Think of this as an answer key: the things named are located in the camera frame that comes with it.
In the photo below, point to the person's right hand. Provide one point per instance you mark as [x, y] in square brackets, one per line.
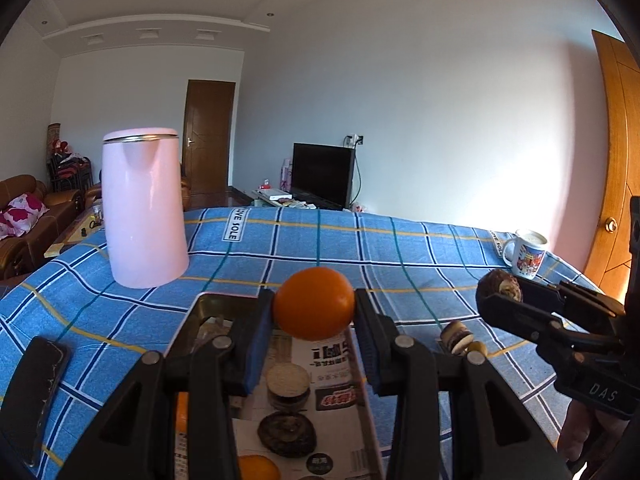
[575, 435]

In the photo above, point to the wooden coffee table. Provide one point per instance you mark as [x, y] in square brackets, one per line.
[70, 240]

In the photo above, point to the blue plaid tablecloth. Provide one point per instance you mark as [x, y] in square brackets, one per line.
[400, 250]

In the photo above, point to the pink floral cushion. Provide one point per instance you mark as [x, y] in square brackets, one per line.
[30, 207]
[12, 225]

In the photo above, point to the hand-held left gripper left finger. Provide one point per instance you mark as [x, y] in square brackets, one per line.
[257, 342]

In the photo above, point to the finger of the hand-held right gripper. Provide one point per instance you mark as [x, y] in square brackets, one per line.
[575, 302]
[520, 317]

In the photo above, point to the black television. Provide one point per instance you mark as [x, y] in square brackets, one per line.
[322, 175]

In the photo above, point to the orange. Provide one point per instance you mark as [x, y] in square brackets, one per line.
[182, 412]
[257, 469]
[314, 305]

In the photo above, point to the low tv cabinet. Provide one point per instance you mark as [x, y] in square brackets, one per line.
[245, 195]

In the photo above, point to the metal rectangular tray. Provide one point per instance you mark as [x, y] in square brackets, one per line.
[205, 305]

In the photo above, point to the stacked dark chairs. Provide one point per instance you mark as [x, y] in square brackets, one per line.
[70, 175]

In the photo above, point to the rolled woven mat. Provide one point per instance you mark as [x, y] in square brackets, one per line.
[54, 137]

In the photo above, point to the white wall outlet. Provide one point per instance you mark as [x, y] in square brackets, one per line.
[354, 140]

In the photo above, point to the white flat box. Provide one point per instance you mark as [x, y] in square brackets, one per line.
[272, 193]

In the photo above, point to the white printed mug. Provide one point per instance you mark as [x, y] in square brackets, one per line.
[530, 260]

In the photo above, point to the brown leather sofa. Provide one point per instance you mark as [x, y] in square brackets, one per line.
[30, 255]

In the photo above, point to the light wooden door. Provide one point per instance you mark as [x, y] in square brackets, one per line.
[612, 160]

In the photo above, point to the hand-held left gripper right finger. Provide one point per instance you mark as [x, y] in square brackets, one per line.
[370, 345]

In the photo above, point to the pink electric kettle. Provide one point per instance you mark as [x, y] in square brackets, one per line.
[145, 220]

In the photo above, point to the dark brown wooden door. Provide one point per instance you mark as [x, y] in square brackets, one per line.
[210, 135]

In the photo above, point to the brown kiwi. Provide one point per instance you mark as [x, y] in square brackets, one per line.
[477, 347]

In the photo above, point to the red plush toy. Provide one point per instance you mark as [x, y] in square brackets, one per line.
[62, 147]

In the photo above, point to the brass door knob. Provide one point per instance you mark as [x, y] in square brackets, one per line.
[610, 224]

